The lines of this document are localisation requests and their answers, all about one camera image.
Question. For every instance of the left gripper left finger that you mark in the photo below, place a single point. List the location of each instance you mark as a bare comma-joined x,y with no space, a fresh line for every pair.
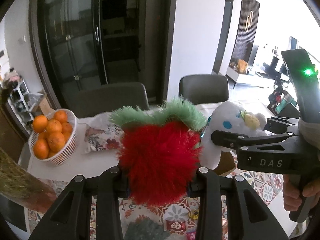
69,216

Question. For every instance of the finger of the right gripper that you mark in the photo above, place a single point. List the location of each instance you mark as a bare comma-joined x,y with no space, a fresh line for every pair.
270,143
279,125

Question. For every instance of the white bunny plush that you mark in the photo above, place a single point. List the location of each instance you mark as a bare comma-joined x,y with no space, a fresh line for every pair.
228,117

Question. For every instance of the red strawberry plush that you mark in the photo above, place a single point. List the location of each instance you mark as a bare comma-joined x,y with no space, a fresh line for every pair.
160,151

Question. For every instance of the green knitted cloth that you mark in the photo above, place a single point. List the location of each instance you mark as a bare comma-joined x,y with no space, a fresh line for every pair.
145,229

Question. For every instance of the yellow toy keychain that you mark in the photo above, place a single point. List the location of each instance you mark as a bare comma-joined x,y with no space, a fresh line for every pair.
194,214

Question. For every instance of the pink snack bag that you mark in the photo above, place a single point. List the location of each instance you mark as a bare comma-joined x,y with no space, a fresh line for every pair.
191,235

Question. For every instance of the red candy wrapper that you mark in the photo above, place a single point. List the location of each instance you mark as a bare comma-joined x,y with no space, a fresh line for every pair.
175,225

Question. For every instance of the right hand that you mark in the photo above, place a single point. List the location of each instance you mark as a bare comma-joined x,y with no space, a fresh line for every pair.
292,199

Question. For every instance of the brown cardboard box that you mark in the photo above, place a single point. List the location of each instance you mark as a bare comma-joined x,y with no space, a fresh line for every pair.
226,165

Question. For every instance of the white tv console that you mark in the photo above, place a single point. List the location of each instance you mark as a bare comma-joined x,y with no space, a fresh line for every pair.
244,79

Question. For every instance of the white basket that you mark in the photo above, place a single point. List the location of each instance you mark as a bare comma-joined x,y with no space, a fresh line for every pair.
68,150

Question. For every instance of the middle dark chair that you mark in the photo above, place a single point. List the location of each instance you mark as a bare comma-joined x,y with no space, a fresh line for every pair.
204,88

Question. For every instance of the dark chair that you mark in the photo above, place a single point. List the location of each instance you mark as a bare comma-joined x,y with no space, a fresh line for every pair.
109,98
204,88

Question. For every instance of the glass vase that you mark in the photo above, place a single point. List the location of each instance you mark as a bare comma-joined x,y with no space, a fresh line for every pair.
23,188

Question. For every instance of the patterned table runner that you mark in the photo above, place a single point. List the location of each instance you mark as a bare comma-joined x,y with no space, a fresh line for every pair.
266,185

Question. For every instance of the oranges pile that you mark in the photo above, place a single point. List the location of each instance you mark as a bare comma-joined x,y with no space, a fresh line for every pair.
53,134

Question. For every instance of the floral tissue box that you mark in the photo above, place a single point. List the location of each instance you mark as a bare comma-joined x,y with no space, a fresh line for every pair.
101,134

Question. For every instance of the left dark chair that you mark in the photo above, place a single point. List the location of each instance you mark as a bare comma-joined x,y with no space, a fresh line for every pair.
109,98

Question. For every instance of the shoe rack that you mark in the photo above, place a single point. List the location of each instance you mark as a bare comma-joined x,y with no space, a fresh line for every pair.
17,98

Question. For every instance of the black glass cabinet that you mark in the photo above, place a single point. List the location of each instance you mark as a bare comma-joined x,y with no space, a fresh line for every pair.
83,45

